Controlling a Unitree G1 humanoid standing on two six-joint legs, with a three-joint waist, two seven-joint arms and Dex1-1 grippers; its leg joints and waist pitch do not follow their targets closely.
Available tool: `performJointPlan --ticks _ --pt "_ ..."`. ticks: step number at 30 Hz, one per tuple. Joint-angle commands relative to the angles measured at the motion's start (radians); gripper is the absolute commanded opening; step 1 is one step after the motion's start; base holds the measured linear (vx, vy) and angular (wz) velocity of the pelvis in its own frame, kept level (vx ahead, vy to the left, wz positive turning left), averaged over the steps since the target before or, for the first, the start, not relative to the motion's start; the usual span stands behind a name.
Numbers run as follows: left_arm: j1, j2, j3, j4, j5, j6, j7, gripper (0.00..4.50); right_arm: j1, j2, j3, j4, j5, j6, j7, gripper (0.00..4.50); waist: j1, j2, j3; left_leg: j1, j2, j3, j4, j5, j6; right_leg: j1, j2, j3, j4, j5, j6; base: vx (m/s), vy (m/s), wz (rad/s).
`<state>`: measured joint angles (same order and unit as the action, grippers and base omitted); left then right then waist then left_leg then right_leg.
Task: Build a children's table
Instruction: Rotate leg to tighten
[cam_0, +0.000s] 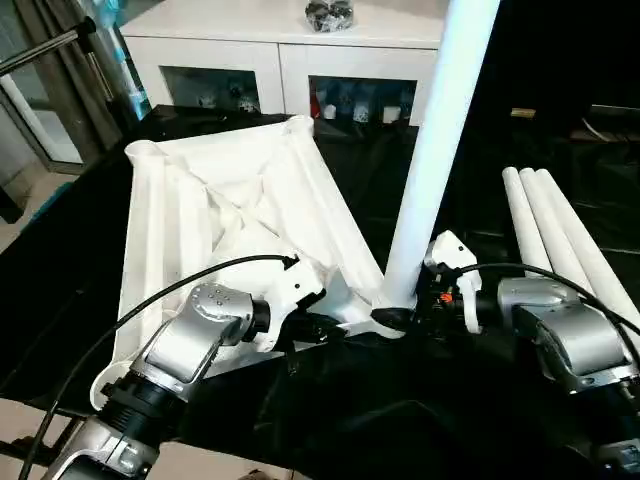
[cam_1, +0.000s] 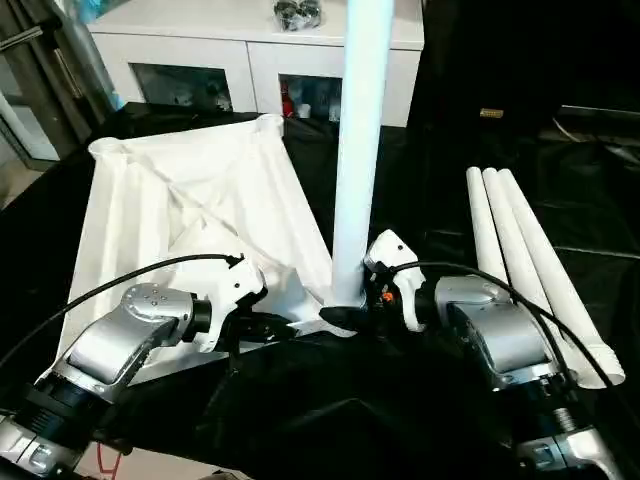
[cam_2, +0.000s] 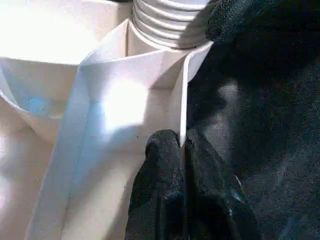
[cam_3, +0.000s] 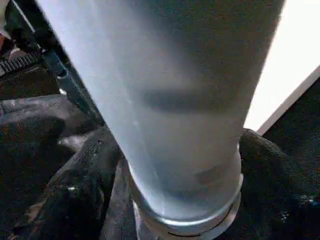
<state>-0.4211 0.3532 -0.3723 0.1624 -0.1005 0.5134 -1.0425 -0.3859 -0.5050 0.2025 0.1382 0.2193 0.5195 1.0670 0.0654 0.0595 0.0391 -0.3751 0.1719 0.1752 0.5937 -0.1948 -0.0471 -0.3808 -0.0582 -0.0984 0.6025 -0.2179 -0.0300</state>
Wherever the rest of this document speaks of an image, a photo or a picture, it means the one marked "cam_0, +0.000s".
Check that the black plastic mat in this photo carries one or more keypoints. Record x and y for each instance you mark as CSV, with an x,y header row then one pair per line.
x,y
375,410

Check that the metal rod with black knob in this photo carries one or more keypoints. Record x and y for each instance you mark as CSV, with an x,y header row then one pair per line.
x,y
40,50

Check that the red bottle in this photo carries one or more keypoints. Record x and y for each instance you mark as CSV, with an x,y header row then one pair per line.
x,y
319,108

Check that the grey curtain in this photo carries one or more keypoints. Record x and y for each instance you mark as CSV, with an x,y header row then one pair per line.
x,y
75,100

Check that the black draped furniture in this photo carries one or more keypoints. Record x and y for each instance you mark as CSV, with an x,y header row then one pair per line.
x,y
550,60

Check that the white plastic table leg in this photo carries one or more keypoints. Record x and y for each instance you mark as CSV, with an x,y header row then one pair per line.
x,y
525,225
552,230
440,150
580,240

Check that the white sideboard cabinet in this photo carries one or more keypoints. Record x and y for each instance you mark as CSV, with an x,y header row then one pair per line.
x,y
225,55

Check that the blue white plastic package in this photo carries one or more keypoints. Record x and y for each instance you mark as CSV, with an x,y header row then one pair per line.
x,y
130,80

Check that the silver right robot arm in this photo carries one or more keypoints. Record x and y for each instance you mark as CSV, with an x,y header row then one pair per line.
x,y
575,340

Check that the white plastic table top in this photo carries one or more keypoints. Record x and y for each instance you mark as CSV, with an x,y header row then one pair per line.
x,y
200,215

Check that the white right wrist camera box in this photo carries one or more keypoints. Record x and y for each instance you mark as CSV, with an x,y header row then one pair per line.
x,y
455,255

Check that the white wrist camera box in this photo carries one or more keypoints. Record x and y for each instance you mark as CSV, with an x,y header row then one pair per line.
x,y
290,300
455,255

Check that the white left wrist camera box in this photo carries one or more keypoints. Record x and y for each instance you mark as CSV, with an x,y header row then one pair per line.
x,y
290,300

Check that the small tan label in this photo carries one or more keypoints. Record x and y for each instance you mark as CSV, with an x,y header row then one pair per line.
x,y
521,112

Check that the black parts in clear bag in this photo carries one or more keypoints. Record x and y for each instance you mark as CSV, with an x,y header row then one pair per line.
x,y
330,16

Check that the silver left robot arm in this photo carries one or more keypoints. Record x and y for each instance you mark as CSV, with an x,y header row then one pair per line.
x,y
190,340

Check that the teal plastic object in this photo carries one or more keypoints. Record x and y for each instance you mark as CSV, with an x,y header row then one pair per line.
x,y
50,202

